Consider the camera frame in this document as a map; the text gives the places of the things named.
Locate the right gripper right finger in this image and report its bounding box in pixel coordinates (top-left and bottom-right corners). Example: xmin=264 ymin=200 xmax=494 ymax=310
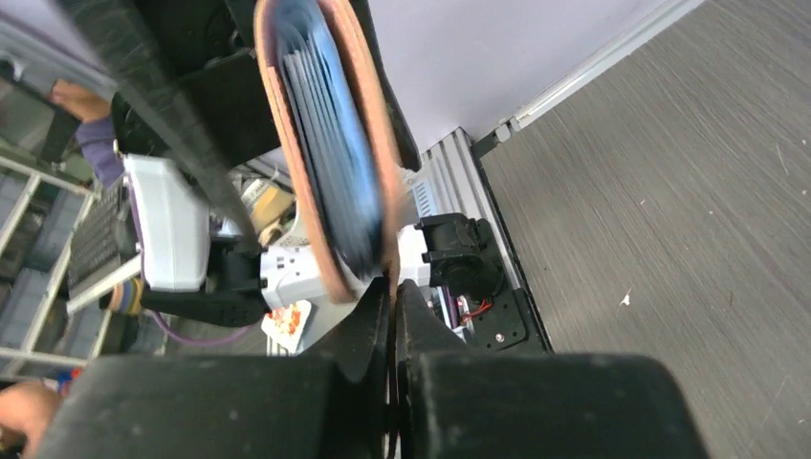
xmin=396 ymin=280 xmax=708 ymax=458

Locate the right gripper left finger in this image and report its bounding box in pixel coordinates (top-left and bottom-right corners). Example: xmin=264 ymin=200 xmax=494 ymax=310
xmin=38 ymin=278 xmax=389 ymax=458

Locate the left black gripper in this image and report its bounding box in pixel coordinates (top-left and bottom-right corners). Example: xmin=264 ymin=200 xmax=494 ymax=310
xmin=56 ymin=0 xmax=280 ymax=253

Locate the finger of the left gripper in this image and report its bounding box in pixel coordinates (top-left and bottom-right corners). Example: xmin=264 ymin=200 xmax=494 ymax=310
xmin=351 ymin=0 xmax=421 ymax=172

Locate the tan leather card holder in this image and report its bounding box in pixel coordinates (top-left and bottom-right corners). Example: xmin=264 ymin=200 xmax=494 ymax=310
xmin=253 ymin=1 xmax=404 ymax=303

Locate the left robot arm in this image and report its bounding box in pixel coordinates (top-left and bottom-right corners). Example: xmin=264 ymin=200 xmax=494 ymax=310
xmin=58 ymin=1 xmax=430 ymax=327

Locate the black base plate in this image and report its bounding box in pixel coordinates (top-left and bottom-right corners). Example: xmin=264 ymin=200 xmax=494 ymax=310
xmin=414 ymin=211 xmax=553 ymax=356

